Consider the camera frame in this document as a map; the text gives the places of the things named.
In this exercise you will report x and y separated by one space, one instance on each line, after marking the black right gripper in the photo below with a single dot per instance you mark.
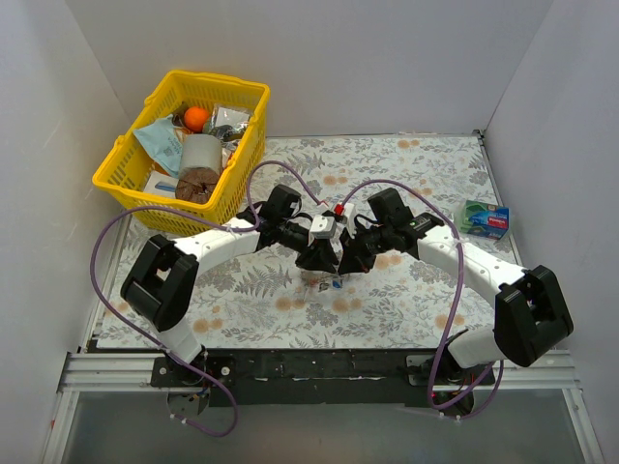
352 251

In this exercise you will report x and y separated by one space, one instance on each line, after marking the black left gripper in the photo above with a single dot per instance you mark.
313 252

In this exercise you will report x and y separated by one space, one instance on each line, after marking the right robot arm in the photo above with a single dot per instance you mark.
530 312

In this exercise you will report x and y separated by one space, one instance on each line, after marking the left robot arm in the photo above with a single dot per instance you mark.
159 286

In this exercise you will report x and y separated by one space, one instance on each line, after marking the blue tag with key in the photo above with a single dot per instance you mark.
330 283

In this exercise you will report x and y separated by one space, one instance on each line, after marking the floral table mat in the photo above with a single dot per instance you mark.
257 301

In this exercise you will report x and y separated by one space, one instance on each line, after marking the blue red small box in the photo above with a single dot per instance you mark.
483 220

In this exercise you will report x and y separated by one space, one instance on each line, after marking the brown round object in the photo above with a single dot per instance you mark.
197 185

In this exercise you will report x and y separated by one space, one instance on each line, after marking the grey tape roll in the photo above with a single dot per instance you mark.
201 150

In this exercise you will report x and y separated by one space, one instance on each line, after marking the silver foil packet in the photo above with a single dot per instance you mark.
228 123

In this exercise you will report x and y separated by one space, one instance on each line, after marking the white box in basket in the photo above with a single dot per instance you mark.
161 185

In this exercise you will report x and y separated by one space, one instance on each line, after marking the orange ball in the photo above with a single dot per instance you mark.
195 118

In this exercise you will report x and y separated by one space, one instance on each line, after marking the light blue pouch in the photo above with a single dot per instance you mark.
163 142

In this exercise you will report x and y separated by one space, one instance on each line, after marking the yellow plastic basket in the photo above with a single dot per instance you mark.
126 169

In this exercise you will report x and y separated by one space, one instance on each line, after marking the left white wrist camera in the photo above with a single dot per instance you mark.
323 225

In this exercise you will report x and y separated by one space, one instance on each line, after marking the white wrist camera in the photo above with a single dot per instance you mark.
345 215
323 225

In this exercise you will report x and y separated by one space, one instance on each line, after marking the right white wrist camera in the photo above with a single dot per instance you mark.
345 215

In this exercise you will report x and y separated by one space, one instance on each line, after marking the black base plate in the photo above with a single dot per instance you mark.
304 376

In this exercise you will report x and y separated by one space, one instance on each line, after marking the aluminium frame rail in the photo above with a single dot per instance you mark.
313 406

